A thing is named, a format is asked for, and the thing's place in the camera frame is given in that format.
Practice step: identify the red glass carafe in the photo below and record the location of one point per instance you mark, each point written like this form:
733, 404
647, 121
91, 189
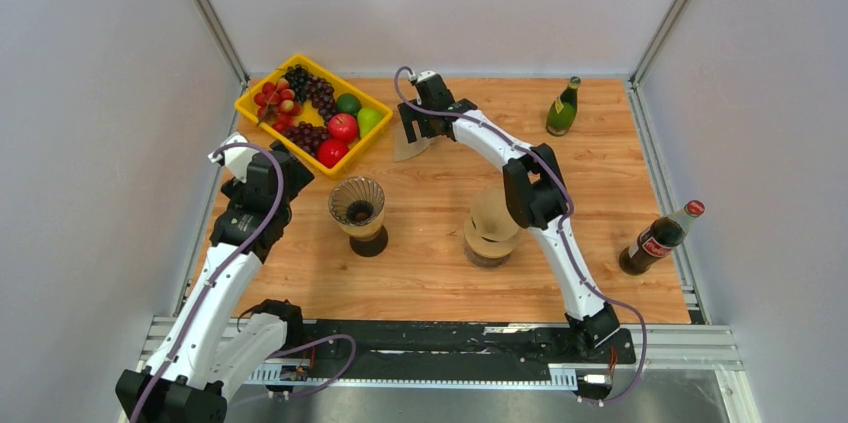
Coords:
370, 246

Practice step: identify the brown paper filter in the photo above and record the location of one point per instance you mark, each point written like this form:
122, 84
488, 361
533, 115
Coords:
490, 216
403, 149

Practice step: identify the green glass bottle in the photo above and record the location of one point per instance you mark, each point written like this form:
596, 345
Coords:
563, 109

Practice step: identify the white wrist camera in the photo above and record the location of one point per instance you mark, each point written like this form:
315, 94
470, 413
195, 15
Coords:
417, 78
235, 153

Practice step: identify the green lime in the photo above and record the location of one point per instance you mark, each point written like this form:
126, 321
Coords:
348, 103

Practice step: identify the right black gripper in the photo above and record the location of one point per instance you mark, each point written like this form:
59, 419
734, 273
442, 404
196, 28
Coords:
411, 114

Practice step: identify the glass server with wooden collar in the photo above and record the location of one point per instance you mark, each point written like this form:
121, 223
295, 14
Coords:
486, 249

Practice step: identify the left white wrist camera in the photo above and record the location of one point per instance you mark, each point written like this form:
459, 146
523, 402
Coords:
235, 153

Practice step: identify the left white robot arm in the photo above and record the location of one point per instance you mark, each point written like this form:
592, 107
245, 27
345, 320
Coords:
193, 374

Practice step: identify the green pear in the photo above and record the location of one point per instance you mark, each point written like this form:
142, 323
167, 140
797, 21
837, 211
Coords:
368, 118

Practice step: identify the red apple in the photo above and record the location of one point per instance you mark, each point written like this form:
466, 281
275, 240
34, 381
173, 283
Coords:
331, 152
343, 126

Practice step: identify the cola bottle red cap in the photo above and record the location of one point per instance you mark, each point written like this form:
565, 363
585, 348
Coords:
660, 238

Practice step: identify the dark purple grape bunch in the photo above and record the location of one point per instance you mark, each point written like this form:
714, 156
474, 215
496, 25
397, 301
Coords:
312, 89

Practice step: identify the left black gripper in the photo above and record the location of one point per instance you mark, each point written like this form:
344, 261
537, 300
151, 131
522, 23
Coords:
299, 177

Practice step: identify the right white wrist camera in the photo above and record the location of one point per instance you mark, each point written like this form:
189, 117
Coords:
417, 78

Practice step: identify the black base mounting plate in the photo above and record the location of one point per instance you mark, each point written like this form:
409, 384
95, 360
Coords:
448, 351

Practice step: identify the clear glass ribbed dripper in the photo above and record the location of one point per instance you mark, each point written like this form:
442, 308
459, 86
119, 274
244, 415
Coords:
357, 201

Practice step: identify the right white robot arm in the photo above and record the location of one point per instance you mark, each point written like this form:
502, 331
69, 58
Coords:
536, 196

